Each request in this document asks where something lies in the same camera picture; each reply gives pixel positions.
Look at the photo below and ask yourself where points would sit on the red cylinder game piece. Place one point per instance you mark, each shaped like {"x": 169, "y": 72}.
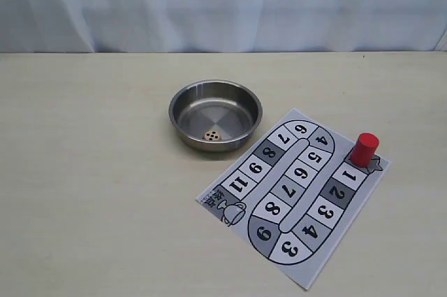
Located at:
{"x": 364, "y": 149}

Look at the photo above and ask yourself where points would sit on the white backdrop curtain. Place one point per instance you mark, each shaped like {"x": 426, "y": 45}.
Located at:
{"x": 222, "y": 25}

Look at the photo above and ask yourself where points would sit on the stainless steel round bowl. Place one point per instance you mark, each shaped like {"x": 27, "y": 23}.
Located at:
{"x": 222, "y": 105}

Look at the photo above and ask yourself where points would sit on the beige wooden die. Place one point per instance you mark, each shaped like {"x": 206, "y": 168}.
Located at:
{"x": 212, "y": 135}

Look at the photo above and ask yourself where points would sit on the printed paper game board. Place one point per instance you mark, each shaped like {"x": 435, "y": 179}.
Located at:
{"x": 294, "y": 194}

